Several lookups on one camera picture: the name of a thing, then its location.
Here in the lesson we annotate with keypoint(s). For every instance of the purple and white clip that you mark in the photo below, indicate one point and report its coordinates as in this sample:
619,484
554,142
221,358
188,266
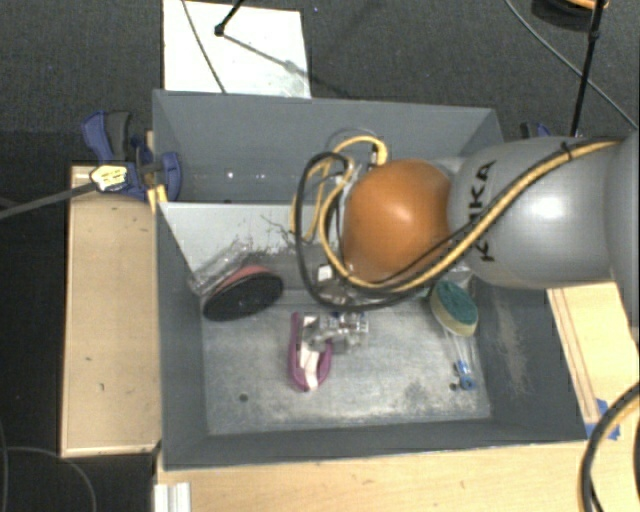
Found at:
296,365

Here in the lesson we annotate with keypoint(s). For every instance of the clear jar with black lid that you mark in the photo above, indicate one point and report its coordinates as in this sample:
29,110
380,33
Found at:
245,297

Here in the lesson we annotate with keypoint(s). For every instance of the green and yellow dish brush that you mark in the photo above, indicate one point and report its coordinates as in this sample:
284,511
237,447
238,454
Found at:
454,305

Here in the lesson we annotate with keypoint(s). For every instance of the grey metal bin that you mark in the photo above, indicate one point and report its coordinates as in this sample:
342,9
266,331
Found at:
380,395

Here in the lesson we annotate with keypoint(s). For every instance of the pale wood board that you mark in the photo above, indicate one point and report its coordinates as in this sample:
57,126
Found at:
110,325

